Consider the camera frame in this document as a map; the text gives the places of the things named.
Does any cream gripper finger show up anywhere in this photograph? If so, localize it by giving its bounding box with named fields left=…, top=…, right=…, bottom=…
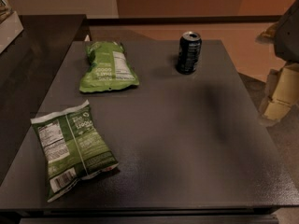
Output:
left=257, top=22, right=278, bottom=42
left=259, top=63, right=299, bottom=121

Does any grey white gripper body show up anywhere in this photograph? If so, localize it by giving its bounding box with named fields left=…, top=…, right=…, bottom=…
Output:
left=274, top=0, right=299, bottom=63

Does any dark pepsi can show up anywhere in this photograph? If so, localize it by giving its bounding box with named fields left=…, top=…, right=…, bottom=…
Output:
left=176, top=31, right=202, bottom=75

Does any light green chip bag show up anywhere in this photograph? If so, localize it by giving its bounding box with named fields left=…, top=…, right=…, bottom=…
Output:
left=79, top=41, right=139, bottom=93

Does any dark green jalapeno chip bag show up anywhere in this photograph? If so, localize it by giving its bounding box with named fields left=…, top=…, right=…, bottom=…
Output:
left=31, top=100, right=119, bottom=203

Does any dark side counter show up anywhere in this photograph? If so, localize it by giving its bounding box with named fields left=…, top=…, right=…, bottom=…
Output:
left=0, top=15, right=90, bottom=183

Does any white box at left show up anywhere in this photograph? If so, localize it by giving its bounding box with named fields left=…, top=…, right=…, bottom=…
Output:
left=0, top=11, right=23, bottom=53

